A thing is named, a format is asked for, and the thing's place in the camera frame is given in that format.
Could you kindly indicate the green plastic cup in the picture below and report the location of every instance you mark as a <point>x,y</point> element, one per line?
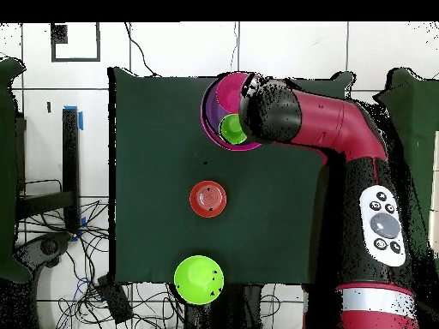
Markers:
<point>231,130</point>

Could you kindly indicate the large pink plastic bowl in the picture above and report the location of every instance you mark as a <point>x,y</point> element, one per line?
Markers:
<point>205,130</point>

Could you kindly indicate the purple plastic bowl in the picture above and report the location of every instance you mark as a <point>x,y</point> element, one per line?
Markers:
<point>211,109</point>

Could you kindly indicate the small red-pink plastic bowl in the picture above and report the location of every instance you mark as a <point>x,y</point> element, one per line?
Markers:
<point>229,92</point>

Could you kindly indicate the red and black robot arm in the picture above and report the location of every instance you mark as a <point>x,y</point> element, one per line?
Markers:
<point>325,120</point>

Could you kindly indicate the small orange-red plastic bowl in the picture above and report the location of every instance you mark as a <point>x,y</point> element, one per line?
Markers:
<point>207,198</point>

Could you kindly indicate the dark green tablecloth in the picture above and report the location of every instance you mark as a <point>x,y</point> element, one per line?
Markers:
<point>164,205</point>

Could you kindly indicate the green plastic bowl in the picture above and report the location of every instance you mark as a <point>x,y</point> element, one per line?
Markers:
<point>199,280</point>

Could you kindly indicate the black stand with blue tape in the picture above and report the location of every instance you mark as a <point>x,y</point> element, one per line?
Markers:
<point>70,154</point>

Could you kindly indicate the black power strip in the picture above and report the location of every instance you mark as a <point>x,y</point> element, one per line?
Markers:
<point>115,301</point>

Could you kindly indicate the green-covered side table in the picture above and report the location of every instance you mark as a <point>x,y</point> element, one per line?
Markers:
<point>418,102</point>
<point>7,171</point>

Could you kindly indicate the white panel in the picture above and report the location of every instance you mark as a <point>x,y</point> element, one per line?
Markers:
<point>435,192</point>

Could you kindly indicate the black square floor frame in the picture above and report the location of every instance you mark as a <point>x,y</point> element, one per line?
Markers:
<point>59,34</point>

